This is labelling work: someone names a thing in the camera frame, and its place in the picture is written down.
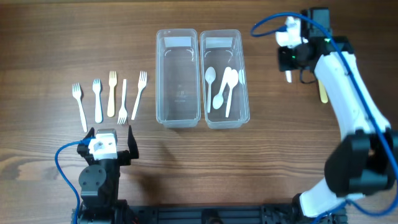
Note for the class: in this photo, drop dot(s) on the light blue plastic fork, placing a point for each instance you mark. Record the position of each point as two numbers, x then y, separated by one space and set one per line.
98 109

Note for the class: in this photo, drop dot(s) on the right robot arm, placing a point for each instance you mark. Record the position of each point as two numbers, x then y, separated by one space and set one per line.
365 161

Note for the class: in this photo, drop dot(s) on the clear plastic container left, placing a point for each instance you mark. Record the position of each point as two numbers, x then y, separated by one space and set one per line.
177 92

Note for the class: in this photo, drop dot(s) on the white plastic fork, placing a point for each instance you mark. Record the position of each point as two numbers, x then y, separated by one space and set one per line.
77 94
141 85

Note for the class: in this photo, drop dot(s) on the white plastic spoon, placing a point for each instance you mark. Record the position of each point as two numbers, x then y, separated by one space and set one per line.
232 82
210 76
218 99
288 75

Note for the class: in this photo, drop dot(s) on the white plastic fork leftmost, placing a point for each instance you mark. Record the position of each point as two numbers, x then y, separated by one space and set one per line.
77 94

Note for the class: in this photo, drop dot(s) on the white plastic fork rightmost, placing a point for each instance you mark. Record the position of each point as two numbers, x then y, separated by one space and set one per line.
141 85

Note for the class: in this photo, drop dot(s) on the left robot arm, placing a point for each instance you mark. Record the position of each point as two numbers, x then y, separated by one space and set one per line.
99 181

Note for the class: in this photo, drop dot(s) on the clear plastic container right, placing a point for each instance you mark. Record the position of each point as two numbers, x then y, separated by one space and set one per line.
225 87

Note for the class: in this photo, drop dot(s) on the yellow plastic spoon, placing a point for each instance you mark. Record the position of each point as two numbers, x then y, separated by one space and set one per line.
322 92

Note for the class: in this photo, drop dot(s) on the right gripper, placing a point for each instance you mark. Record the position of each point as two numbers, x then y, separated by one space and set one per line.
283 63

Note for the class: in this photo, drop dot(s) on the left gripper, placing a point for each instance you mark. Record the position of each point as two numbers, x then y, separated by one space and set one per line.
132 145

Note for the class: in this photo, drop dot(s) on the yellow plastic fork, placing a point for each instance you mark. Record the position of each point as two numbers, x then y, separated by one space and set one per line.
111 101

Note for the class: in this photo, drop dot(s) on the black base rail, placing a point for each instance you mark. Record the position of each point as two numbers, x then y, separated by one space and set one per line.
259 214

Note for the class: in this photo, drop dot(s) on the white fork tines down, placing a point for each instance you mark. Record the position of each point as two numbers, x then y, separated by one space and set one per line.
122 115

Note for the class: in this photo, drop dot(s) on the clear plastic container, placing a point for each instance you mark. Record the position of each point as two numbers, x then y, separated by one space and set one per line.
225 87
177 92

